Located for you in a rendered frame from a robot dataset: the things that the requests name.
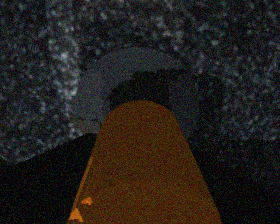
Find orange cylindrical knob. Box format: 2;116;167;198
65;100;222;224

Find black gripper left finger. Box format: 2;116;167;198
0;133;97;224

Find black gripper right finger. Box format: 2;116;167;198
189;147;280;224

